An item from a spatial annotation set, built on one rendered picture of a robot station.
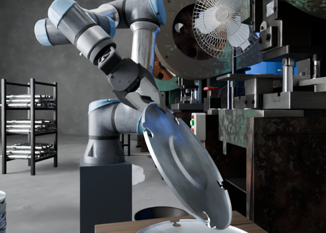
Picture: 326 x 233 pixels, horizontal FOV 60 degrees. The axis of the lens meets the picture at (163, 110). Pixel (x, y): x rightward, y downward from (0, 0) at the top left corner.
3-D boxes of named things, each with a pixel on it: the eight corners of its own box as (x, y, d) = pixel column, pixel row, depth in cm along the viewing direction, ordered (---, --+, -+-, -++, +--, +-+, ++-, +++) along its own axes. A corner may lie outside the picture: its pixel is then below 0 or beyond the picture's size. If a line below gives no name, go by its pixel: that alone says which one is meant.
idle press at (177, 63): (152, 186, 236) (152, -22, 236) (144, 163, 334) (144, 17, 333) (319, 180, 257) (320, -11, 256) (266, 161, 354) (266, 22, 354)
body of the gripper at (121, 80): (152, 77, 70) (119, 43, 71) (144, 72, 61) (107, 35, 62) (131, 99, 71) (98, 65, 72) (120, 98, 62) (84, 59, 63)
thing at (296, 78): (289, 86, 110) (289, 74, 110) (269, 88, 125) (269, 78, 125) (310, 86, 112) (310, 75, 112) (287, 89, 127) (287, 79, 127)
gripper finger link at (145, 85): (176, 103, 67) (149, 77, 68) (173, 103, 61) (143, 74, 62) (168, 113, 67) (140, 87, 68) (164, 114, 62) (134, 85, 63)
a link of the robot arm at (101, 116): (99, 132, 115) (98, 99, 115) (129, 133, 110) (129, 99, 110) (81, 135, 103) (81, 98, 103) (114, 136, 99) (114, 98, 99)
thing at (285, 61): (287, 66, 116) (287, 57, 116) (281, 68, 120) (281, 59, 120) (294, 66, 116) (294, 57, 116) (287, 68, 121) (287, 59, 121)
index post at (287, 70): (286, 91, 97) (286, 64, 97) (281, 92, 100) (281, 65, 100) (293, 91, 98) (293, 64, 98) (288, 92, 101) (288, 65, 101)
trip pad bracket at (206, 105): (209, 134, 140) (209, 95, 140) (203, 132, 150) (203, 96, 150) (221, 134, 141) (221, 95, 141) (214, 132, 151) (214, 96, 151)
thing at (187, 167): (153, 198, 40) (157, 196, 40) (134, 83, 61) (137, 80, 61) (246, 247, 57) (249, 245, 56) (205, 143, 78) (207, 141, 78)
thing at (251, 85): (228, 107, 107) (228, 72, 107) (215, 108, 120) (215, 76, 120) (288, 108, 111) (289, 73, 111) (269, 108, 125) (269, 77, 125)
